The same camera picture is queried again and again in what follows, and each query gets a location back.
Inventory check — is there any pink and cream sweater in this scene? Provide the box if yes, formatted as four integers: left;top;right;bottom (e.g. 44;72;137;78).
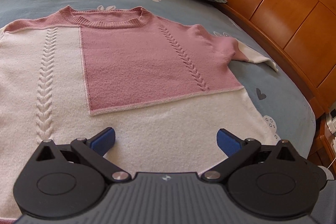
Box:
1;7;277;222

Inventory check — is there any teal floral bed sheet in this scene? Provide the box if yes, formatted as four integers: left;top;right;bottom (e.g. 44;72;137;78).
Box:
1;0;315;157

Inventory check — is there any wooden nightstand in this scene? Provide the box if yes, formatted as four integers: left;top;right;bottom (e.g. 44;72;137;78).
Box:
307;114;335;177

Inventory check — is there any wooden headboard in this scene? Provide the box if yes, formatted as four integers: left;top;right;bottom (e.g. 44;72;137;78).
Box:
220;0;335;117

